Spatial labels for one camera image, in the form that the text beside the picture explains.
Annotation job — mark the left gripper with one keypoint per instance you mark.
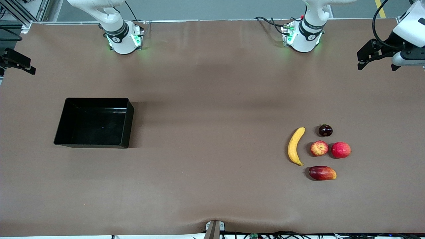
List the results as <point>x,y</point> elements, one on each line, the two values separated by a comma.
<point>390,45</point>

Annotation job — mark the black plastic box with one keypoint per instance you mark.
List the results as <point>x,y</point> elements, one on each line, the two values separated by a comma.
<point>96,126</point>

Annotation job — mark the red yellow apple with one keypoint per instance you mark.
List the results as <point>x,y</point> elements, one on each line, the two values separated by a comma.
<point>319,148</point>

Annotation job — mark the yellow banana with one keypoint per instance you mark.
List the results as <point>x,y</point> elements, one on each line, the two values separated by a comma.
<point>292,149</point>

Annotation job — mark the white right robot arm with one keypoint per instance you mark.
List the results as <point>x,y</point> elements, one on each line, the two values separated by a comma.
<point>99,10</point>

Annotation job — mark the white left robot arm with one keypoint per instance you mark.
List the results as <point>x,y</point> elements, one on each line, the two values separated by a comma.
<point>303,43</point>

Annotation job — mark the dark purple mangosteen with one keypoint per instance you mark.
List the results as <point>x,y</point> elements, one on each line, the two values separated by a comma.
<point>325,130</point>

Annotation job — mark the red yellow mango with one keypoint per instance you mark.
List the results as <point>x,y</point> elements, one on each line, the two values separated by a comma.
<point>322,173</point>

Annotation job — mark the brown table mat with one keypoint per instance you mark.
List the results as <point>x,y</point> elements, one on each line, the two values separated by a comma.
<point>212,83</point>

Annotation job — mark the small green circuit board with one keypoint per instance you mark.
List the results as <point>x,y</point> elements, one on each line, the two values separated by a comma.
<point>254,236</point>

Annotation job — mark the aluminium frame struts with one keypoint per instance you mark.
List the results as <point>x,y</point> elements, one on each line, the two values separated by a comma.
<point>13,10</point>

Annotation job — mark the silver table edge rail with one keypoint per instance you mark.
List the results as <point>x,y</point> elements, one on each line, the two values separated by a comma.
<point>215,20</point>

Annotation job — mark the metal camera pole bracket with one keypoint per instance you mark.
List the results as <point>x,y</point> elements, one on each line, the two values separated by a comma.
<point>214,230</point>

